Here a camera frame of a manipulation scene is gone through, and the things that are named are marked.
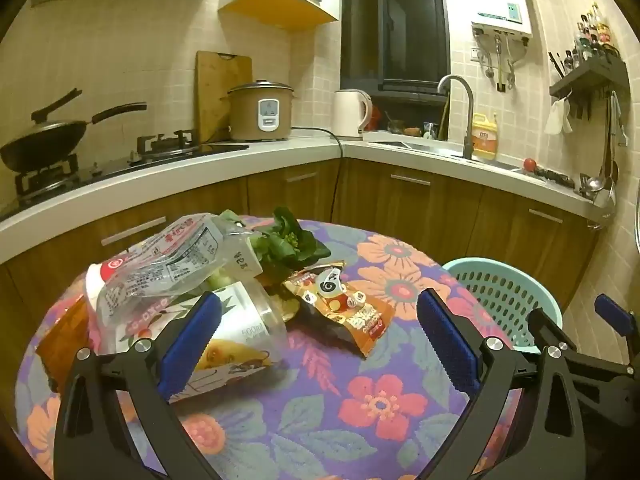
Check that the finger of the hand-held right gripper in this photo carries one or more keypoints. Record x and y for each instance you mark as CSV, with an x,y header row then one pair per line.
x,y
614,312
547,330

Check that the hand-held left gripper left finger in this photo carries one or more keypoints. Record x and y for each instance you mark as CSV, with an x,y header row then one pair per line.
x,y
192,345

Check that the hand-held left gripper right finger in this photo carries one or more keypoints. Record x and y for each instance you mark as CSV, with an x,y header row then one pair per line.
x,y
447,345

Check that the clear plastic bottle fruit label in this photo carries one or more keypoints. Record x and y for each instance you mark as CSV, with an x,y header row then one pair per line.
x,y
250,330

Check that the light blue perforated plastic basket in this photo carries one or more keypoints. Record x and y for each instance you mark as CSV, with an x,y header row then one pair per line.
x,y
500,290

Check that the clear printed plastic bag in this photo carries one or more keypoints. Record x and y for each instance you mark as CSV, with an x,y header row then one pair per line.
x,y
165,260

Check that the orange snack packet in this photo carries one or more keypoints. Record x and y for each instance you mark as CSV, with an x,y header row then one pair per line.
x,y
345,310

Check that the green leafy vegetable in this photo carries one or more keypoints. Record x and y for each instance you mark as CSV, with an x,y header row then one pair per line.
x,y
285,247

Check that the floral purple tablecloth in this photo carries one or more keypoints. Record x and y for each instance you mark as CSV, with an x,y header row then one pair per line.
x,y
300,410

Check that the orange brown wrapper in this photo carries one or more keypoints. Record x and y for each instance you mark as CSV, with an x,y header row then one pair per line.
x,y
62,345

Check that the hanging metal ladles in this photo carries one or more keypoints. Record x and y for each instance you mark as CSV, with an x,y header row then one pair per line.
x,y
607,180

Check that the dark utensil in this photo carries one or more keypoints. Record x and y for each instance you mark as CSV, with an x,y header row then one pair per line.
x,y
555,177

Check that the wooden kitchen cabinets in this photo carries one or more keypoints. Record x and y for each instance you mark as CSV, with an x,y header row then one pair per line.
x,y
400,205

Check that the red tomato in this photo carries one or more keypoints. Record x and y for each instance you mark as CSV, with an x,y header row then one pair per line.
x,y
529,164

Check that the black gas stove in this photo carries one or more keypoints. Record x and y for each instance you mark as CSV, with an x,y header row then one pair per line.
x,y
165,147

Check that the yellow detergent bottle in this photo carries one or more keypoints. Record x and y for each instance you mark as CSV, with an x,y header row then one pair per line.
x,y
485,140

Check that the white hanging cloth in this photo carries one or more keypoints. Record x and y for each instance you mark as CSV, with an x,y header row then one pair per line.
x,y
557,117

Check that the metal kitchen faucet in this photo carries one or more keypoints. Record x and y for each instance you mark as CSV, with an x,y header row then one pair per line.
x,y
468,110

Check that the beige rice cooker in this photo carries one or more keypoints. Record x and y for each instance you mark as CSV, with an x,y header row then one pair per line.
x,y
260,110

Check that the black wok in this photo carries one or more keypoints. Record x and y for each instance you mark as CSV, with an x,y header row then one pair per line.
x,y
45,145

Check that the white electric kettle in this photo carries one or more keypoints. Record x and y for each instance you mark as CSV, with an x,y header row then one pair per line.
x,y
350,115

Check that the wooden cutting board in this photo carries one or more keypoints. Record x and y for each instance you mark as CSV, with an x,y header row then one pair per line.
x,y
215,90

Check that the row of seasoning bottles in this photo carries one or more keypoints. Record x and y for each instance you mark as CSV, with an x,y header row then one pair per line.
x,y
595,30

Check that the dark window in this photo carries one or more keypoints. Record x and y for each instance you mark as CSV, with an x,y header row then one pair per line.
x,y
400,25

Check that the black wall spice rack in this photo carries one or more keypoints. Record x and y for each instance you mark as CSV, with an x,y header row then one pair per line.
x,y
590,77

